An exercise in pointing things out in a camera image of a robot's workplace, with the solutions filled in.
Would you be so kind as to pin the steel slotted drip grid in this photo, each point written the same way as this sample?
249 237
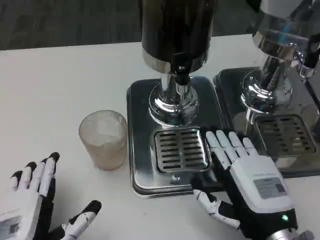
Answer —
181 152
285 135

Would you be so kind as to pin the drink dispenser with dark tank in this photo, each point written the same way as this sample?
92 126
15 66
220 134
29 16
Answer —
175 32

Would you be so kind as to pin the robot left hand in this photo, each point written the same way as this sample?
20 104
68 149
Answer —
30 200

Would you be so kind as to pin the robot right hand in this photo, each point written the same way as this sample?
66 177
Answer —
255 180

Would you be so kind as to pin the clear ribbed glass cup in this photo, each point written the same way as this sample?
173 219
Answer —
103 145

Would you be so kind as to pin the robot right silver forearm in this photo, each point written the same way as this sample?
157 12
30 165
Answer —
287 235

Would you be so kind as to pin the drink dispenser with clear tank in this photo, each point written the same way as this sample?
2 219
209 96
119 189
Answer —
277 32

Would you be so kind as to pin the black dispenser tap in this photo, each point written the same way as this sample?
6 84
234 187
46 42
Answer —
181 76

